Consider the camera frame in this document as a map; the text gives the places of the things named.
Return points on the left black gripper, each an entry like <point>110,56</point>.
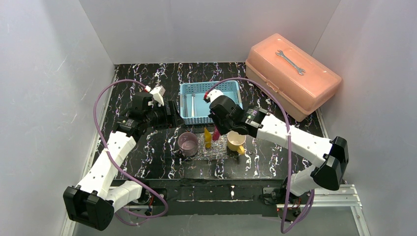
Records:
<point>172,113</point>

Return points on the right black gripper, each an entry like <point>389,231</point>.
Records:
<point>218,115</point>

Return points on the pink toothpaste tube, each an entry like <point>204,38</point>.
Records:
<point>215,135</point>

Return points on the blue plastic basket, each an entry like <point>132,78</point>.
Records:
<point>229,88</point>

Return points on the yellow mug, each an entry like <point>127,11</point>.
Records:
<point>235,142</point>

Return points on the purple mug black rim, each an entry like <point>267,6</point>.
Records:
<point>188,144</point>

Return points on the yellow toothpaste tube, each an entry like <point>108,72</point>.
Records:
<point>207,138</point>

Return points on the clear glass tray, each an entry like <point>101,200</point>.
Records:
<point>228,155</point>

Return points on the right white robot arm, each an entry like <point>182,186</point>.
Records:
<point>328,158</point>

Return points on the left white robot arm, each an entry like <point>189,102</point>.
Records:
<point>91,202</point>

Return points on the grey toothbrush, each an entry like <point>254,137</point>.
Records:
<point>185,109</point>

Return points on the white toothbrush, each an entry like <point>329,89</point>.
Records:
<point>193,105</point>

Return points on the pink plastic toolbox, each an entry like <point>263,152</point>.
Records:
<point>300,95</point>

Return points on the silver wrench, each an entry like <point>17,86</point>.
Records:
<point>299,70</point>

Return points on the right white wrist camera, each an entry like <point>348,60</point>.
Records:
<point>210,96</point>

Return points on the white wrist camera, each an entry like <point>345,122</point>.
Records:
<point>210,96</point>
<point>157,94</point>

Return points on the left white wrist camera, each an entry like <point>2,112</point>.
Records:
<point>157,94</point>

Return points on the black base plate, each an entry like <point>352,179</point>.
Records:
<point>217,197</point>

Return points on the aluminium rail frame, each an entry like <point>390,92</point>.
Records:
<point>346,196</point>

